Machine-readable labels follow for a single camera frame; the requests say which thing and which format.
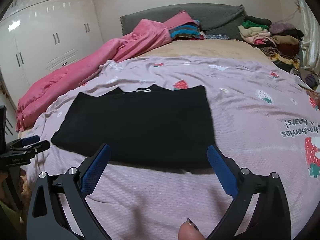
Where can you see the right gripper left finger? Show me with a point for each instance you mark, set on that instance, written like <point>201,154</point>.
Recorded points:
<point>46,217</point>

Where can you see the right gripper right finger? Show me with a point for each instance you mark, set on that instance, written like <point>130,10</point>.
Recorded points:
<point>271,217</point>

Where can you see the black IKISS t-shirt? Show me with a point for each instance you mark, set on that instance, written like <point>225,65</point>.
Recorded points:
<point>151,127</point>

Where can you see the pile of folded clothes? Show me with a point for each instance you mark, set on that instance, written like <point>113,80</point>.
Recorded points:
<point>279,41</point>

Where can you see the striped colourful folded clothes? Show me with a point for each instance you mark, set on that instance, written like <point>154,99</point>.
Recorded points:
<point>188,31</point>

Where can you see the right hand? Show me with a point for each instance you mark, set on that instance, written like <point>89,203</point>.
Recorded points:
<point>189,231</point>

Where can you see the green sleeve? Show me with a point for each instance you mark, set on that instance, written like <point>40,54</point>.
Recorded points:
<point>12,221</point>

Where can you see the white wardrobe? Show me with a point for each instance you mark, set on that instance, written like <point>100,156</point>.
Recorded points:
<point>40,36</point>

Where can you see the floral laundry basket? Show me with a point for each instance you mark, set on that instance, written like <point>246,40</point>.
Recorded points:
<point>309,81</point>

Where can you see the cream satin curtain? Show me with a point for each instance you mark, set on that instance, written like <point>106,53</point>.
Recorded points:
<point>310,42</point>

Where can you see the pink quilt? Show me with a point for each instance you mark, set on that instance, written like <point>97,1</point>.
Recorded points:
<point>146,36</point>

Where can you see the beige bed sheet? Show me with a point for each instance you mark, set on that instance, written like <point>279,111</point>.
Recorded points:
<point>227,49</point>

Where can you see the grey headboard cover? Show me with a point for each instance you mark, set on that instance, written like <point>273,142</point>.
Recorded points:
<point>214,19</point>

